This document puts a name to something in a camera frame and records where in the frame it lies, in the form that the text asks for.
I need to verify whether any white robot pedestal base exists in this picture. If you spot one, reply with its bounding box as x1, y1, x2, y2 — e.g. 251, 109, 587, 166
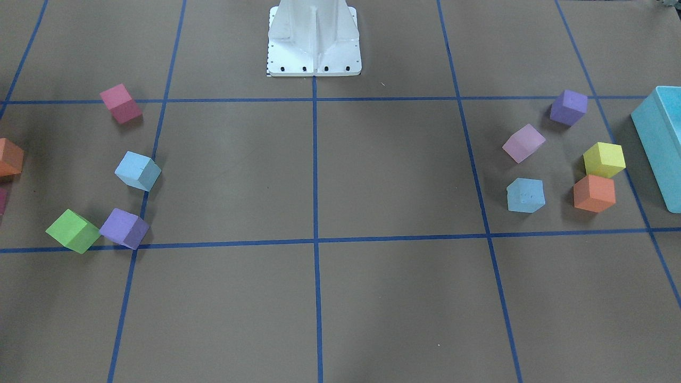
266, 1, 362, 77

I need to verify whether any purple foam block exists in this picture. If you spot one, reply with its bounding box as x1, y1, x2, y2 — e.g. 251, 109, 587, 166
99, 208, 150, 250
549, 89, 588, 127

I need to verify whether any yellow foam block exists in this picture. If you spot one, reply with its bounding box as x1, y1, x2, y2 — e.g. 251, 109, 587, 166
582, 141, 627, 178

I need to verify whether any blue plastic bin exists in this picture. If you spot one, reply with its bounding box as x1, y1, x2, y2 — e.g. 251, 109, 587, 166
632, 86, 680, 214

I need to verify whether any light blue block arm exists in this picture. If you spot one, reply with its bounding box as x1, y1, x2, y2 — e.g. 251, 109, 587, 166
506, 178, 546, 213
114, 151, 161, 192

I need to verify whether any dark pink foam block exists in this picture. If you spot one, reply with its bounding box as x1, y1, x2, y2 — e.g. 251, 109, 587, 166
0, 187, 9, 216

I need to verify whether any magenta foam block near pedestal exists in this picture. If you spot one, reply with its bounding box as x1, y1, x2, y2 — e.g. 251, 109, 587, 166
99, 84, 143, 124

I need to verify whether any orange foam block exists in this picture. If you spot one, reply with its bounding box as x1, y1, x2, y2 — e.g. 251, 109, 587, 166
572, 174, 616, 213
0, 138, 24, 177

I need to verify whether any light pink foam block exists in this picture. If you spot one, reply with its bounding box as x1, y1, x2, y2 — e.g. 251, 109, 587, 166
502, 124, 546, 163

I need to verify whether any green foam block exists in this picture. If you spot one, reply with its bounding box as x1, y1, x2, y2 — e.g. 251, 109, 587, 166
45, 209, 100, 254

